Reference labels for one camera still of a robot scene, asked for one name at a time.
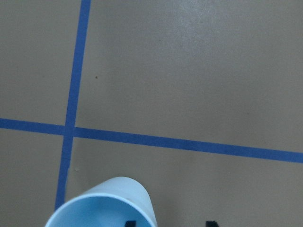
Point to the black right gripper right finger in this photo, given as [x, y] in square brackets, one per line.
[211, 224]

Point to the blue cup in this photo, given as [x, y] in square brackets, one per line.
[109, 204]

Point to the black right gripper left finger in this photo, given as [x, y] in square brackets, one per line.
[130, 223]

